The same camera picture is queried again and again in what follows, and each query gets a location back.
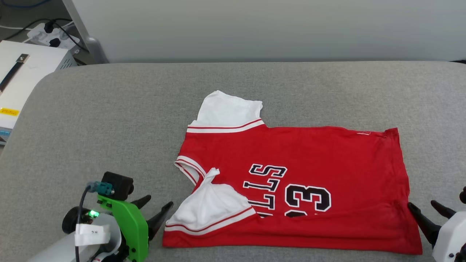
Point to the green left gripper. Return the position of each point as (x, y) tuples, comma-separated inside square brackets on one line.
[(133, 229)]

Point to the white partition panel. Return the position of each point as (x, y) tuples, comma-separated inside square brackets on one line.
[(255, 29)]

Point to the red white basketball jersey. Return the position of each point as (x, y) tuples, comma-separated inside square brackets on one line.
[(327, 156)]

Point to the grey partition foot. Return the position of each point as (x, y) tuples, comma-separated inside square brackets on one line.
[(96, 51)]

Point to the white power strip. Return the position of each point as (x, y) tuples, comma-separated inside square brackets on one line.
[(43, 36)]

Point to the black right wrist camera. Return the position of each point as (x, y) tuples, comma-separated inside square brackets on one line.
[(463, 195)]

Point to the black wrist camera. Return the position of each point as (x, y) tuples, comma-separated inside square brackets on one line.
[(118, 183), (463, 195)]

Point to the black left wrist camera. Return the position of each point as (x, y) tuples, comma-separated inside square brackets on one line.
[(118, 183)]

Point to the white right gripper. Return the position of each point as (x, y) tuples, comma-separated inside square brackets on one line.
[(449, 236)]

